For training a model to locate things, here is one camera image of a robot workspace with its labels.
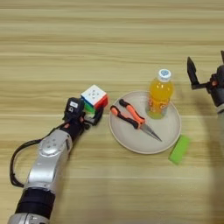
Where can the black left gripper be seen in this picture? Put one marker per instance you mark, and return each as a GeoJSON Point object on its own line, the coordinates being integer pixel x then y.
{"type": "Point", "coordinates": [76, 128]}

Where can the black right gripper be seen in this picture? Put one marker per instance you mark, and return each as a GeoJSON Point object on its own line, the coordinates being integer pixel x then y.
{"type": "Point", "coordinates": [219, 87]}

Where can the colourful puzzle cube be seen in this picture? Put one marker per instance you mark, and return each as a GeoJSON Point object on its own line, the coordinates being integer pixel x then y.
{"type": "Point", "coordinates": [93, 94]}

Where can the orange black needle-nose pliers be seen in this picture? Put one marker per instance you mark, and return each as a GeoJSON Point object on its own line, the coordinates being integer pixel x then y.
{"type": "Point", "coordinates": [135, 113]}

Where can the orange juice bottle white cap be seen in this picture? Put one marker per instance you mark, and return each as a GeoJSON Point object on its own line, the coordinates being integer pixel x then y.
{"type": "Point", "coordinates": [159, 93]}

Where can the left black box white label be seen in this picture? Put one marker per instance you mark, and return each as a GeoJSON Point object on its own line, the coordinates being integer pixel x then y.
{"type": "Point", "coordinates": [74, 108]}

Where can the round beige plate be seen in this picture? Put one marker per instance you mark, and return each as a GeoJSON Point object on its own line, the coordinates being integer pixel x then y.
{"type": "Point", "coordinates": [140, 140]}

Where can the green rectangular block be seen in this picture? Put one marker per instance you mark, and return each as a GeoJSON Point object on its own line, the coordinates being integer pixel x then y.
{"type": "Point", "coordinates": [179, 150]}

